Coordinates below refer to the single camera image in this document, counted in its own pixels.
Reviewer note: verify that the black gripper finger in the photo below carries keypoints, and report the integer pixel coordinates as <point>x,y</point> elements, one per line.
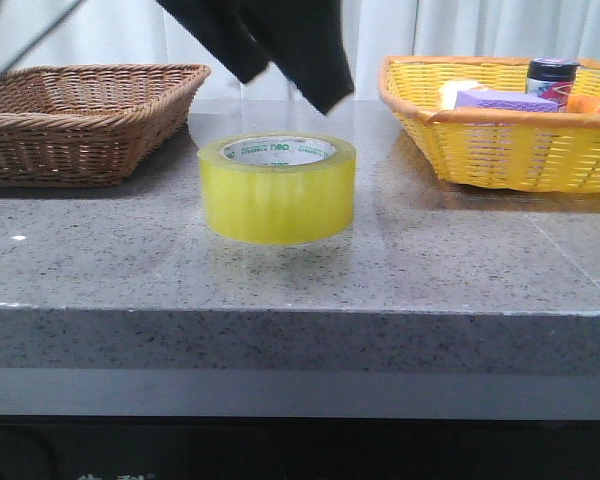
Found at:
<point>218,26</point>
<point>304,40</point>

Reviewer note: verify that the yellow packing tape roll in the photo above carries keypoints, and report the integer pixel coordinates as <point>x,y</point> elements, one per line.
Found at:
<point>278,188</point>

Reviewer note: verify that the beige bread roll toy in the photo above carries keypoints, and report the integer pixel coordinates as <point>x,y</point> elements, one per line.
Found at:
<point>447,94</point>

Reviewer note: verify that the brown wicker basket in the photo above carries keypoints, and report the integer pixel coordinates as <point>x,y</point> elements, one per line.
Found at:
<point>89,125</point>

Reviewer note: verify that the purple foam block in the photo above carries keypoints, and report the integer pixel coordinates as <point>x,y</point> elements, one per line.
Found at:
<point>494,99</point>

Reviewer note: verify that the white curtain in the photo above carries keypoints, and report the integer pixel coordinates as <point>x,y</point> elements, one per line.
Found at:
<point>106,32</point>

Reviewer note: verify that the yellow woven basket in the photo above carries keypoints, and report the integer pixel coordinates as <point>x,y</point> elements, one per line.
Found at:
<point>532,152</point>

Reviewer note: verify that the black lidded jar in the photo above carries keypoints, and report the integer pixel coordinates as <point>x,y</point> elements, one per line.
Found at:
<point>552,79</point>

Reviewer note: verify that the orange carrot toy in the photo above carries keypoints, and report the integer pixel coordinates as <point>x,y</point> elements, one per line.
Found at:
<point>583,104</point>

